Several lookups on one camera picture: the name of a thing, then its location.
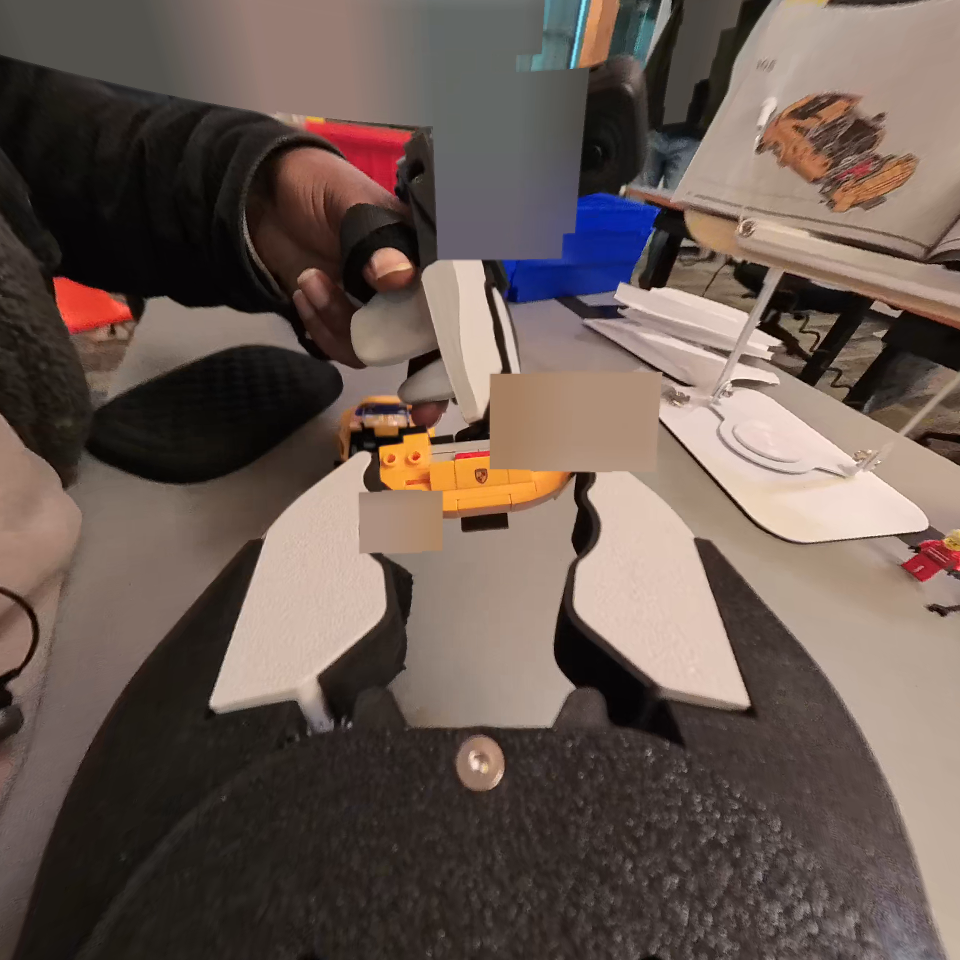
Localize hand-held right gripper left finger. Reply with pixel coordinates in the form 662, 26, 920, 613
208, 451, 415, 734

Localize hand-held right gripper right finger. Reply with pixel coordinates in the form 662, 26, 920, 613
553, 471, 753, 712

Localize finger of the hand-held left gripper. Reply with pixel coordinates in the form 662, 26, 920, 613
421, 260, 494, 426
486, 261, 523, 375

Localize yellow lego car body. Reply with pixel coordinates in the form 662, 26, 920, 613
333, 393, 492, 470

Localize yellow lego bumper section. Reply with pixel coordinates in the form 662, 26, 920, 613
377, 433, 577, 535

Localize person's left forearm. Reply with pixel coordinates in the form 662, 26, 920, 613
0, 56, 346, 310

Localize red lego minifigure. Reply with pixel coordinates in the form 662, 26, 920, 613
900, 527, 960, 584

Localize lego instruction booklet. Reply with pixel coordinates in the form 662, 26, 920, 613
669, 0, 960, 264

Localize person's left hand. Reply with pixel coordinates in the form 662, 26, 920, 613
246, 146, 418, 369

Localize stack of red bins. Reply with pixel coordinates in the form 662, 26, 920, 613
303, 120, 415, 198

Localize stack of blue bins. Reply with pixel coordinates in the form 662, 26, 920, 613
502, 192, 663, 306

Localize folded white papers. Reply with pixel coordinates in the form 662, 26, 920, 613
582, 282, 786, 389

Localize white book stand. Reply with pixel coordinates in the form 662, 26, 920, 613
658, 210, 960, 544

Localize black mesh wrist rest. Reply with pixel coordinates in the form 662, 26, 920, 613
84, 343, 346, 486

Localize black office chair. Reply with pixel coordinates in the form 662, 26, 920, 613
579, 54, 651, 198

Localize orange plastic bin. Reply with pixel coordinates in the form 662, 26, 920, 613
51, 276, 138, 336

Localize black earbud cable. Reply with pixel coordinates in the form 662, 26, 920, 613
0, 585, 40, 744

